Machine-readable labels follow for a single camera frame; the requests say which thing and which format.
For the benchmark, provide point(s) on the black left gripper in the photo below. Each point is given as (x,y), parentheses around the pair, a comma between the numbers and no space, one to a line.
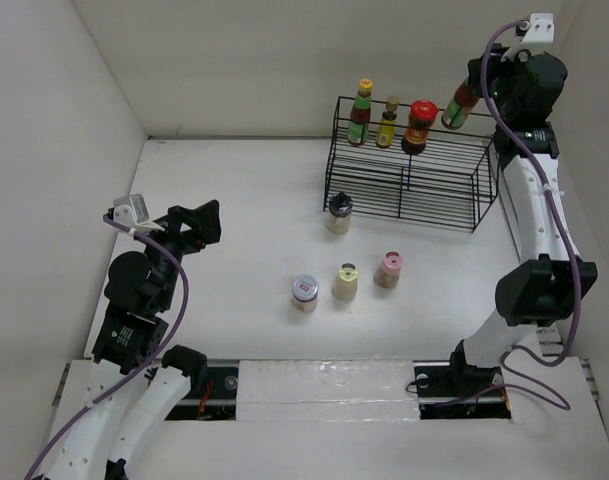
(204,222)

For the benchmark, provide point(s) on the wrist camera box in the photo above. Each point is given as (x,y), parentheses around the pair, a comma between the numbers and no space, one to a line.
(535,33)
(130,213)

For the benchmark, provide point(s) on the black wire rack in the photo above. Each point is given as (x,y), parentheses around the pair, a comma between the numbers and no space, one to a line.
(451,185)

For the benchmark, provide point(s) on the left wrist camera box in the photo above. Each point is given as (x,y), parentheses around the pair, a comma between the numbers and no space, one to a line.
(130,213)

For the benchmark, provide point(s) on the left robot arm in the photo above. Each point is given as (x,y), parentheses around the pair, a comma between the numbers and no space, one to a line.
(136,376)

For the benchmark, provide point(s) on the yellow lid spice shaker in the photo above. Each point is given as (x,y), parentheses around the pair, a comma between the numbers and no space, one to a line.
(345,285)

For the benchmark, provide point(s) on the yellow cap chili sauce bottle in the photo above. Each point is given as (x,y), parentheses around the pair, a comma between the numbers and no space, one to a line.
(360,114)

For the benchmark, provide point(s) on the red lid chili jar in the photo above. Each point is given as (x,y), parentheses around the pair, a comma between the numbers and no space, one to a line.
(422,116)

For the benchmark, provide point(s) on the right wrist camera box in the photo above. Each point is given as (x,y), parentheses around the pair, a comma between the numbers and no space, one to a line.
(535,33)

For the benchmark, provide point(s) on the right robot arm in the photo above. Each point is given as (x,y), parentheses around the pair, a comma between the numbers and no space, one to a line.
(551,279)

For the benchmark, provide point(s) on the pink lid spice shaker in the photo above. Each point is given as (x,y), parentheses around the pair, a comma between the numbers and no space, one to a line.
(388,273)

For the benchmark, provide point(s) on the white lid jar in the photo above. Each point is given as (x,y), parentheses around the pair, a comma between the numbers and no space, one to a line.
(305,291)

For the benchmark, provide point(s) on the green label sauce bottle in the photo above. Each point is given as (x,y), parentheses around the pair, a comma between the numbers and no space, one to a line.
(460,106)

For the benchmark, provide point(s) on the small yellow oil bottle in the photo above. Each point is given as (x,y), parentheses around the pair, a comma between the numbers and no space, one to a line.
(385,134)

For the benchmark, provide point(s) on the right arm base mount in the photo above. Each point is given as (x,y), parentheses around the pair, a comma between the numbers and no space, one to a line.
(443,394)

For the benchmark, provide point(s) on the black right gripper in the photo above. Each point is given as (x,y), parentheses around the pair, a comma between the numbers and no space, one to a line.
(494,63)

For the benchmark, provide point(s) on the black cap spice shaker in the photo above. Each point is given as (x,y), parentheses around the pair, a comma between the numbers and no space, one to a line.
(340,208)

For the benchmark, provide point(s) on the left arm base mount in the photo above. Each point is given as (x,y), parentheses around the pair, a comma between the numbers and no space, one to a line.
(215,397)

